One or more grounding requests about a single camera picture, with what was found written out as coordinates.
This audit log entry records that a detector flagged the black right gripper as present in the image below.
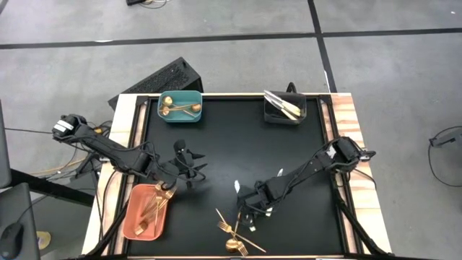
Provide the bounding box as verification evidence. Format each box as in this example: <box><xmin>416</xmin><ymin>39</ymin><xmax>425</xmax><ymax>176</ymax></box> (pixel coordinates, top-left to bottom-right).
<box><xmin>237</xmin><ymin>183</ymin><xmax>277</xmax><ymax>228</ymax></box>

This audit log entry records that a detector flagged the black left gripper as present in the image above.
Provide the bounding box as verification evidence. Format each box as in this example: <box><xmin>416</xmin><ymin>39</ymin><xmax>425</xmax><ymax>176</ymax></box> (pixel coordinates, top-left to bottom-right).
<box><xmin>172</xmin><ymin>148</ymin><xmax>209</xmax><ymax>181</ymax></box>

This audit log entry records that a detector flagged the teal plastic bin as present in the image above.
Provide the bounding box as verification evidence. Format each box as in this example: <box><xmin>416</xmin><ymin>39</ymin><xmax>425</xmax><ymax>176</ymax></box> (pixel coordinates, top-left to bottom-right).
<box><xmin>157</xmin><ymin>90</ymin><xmax>203</xmax><ymax>124</ymax></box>

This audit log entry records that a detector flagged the grey plastic bin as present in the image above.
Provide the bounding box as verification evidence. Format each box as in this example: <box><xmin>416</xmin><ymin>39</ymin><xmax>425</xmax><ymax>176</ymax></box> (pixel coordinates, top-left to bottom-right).
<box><xmin>263</xmin><ymin>90</ymin><xmax>308</xmax><ymax>126</ymax></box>

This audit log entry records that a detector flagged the orange plastic tray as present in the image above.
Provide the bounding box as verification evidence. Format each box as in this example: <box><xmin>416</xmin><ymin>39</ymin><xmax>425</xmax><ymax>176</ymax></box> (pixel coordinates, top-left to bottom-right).
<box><xmin>121</xmin><ymin>183</ymin><xmax>169</xmax><ymax>242</ymax></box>

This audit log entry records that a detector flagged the black computer tower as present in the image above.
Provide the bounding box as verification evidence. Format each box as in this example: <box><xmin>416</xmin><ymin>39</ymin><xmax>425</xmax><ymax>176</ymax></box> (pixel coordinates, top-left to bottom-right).
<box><xmin>107</xmin><ymin>56</ymin><xmax>204</xmax><ymax>111</ymax></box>

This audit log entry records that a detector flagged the black beam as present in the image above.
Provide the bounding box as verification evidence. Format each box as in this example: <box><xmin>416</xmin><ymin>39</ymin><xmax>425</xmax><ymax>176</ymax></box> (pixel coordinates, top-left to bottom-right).
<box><xmin>9</xmin><ymin>168</ymin><xmax>95</xmax><ymax>207</ymax></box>

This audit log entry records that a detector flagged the yellow disc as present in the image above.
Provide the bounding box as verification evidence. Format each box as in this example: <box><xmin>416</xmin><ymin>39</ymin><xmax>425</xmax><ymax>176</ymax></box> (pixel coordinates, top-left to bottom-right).
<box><xmin>35</xmin><ymin>230</ymin><xmax>52</xmax><ymax>251</ymax></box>

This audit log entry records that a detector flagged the dark grey panel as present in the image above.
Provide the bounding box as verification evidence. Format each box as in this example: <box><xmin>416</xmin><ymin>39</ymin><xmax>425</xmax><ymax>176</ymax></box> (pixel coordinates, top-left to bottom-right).
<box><xmin>0</xmin><ymin>100</ymin><xmax>12</xmax><ymax>189</ymax></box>

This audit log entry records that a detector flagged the black computer mouse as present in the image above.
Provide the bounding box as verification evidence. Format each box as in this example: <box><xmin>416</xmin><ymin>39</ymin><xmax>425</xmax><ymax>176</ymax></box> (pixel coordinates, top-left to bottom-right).
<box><xmin>0</xmin><ymin>222</ymin><xmax>25</xmax><ymax>260</ymax></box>

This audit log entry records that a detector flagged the wood and black table frame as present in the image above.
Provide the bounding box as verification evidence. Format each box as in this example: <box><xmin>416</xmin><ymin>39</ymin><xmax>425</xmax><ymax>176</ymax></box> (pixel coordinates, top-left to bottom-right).
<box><xmin>81</xmin><ymin>92</ymin><xmax>393</xmax><ymax>260</ymax></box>

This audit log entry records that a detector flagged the yellow floor cable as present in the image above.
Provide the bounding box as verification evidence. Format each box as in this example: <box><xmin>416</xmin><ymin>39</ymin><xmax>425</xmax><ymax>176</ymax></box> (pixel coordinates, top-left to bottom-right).
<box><xmin>30</xmin><ymin>155</ymin><xmax>90</xmax><ymax>178</ymax></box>

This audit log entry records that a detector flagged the black device with cables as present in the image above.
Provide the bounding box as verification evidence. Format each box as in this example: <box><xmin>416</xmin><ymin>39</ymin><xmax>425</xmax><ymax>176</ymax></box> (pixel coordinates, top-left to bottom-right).
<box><xmin>125</xmin><ymin>0</ymin><xmax>171</xmax><ymax>9</ymax></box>

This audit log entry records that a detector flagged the black cable loop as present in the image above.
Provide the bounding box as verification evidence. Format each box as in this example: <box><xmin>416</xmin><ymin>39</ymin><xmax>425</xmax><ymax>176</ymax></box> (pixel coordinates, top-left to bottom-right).
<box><xmin>427</xmin><ymin>126</ymin><xmax>462</xmax><ymax>188</ymax></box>

